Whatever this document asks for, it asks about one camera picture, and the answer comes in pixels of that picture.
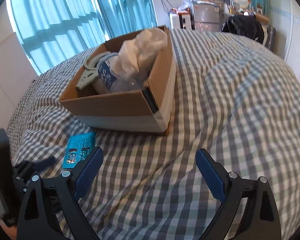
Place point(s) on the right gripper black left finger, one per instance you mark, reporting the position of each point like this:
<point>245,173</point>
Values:
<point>45,198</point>

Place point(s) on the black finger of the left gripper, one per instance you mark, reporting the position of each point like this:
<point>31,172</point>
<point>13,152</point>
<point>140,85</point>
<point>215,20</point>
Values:
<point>29,168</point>

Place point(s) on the blue blister pill pack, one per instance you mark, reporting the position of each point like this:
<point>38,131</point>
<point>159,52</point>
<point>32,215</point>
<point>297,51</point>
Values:
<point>77,149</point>

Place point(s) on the clear dental floss jar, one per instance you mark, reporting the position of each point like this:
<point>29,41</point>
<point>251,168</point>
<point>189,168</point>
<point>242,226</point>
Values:
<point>111,76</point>

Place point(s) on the cream socks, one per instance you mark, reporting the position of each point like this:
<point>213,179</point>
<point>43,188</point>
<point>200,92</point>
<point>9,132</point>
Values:
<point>136,56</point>

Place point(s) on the grey checkered bed cover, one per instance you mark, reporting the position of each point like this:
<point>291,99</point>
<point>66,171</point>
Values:
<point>232,97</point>

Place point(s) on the brown cardboard box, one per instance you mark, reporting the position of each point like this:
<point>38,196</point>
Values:
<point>146,110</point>

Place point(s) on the turquoise window curtain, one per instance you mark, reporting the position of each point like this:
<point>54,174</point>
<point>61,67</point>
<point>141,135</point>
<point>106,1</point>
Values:
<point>51,31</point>

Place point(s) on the black jacket on chair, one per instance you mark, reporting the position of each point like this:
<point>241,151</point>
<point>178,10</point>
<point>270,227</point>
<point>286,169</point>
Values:
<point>247,26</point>

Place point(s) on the white sliding wardrobe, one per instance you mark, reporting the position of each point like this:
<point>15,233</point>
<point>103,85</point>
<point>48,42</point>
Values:
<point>284,16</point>

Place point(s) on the silver mini fridge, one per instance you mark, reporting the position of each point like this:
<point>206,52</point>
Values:
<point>206,16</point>

